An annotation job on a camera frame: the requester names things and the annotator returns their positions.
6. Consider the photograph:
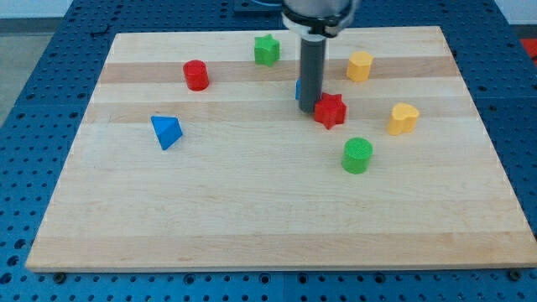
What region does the blue triangle block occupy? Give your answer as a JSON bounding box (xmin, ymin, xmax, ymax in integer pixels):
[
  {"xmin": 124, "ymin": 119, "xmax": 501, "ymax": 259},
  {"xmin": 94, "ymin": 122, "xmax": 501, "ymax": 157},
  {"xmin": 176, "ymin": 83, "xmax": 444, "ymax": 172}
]
[{"xmin": 150, "ymin": 116, "xmax": 183, "ymax": 150}]

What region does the green cylinder block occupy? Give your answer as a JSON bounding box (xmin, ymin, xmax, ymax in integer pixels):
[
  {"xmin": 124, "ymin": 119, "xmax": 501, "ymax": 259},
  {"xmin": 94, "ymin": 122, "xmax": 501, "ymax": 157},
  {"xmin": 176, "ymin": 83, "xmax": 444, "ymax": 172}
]
[{"xmin": 341, "ymin": 137, "xmax": 373, "ymax": 174}]

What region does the blue block behind pointer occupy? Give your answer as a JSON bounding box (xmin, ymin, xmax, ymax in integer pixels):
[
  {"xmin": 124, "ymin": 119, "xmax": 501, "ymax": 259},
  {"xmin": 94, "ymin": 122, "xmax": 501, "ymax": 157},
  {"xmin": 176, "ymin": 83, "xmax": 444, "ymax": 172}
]
[{"xmin": 295, "ymin": 78, "xmax": 301, "ymax": 101}]

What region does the grey cylindrical pointer tool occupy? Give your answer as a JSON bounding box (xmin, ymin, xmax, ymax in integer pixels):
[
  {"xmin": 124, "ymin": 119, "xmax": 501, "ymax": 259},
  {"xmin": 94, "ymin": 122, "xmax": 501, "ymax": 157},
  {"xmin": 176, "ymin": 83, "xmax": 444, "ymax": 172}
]
[{"xmin": 299, "ymin": 39, "xmax": 326, "ymax": 113}]

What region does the red cylinder block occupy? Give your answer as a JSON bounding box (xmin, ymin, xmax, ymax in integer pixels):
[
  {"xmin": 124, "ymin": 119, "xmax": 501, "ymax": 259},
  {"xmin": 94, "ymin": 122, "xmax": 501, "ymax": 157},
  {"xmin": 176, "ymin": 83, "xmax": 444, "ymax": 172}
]
[{"xmin": 183, "ymin": 60, "xmax": 210, "ymax": 91}]

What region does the green star block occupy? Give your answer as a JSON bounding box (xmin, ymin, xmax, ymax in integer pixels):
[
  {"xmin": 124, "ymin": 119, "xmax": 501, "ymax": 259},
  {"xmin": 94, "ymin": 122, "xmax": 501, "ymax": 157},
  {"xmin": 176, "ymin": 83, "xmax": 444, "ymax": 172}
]
[{"xmin": 254, "ymin": 34, "xmax": 280, "ymax": 67}]

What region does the blue perforated table plate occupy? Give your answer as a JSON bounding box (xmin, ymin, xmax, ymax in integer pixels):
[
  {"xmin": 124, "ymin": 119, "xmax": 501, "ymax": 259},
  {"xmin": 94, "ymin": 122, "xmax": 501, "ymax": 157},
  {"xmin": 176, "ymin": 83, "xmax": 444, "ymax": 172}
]
[{"xmin": 1, "ymin": 1, "xmax": 536, "ymax": 301}]

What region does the wooden board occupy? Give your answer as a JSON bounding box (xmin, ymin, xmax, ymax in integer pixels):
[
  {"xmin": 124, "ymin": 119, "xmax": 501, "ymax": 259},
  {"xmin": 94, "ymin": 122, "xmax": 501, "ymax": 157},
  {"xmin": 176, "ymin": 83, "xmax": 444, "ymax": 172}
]
[{"xmin": 26, "ymin": 26, "xmax": 536, "ymax": 273}]

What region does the yellow hexagon block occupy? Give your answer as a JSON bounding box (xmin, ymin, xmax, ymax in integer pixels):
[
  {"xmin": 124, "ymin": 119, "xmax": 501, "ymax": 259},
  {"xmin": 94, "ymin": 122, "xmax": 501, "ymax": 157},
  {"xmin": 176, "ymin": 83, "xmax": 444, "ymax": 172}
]
[{"xmin": 347, "ymin": 51, "xmax": 374, "ymax": 82}]

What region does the red star block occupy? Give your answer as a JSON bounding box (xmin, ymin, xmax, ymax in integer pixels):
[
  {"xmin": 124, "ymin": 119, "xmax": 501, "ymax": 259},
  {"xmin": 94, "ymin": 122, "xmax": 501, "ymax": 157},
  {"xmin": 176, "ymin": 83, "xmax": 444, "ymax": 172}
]
[{"xmin": 314, "ymin": 92, "xmax": 347, "ymax": 129}]

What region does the yellow heart block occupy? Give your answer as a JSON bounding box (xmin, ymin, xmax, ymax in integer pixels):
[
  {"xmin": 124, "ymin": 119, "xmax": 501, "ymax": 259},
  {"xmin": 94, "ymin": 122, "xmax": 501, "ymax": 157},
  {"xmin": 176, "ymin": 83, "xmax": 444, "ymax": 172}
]
[{"xmin": 387, "ymin": 102, "xmax": 420, "ymax": 136}]

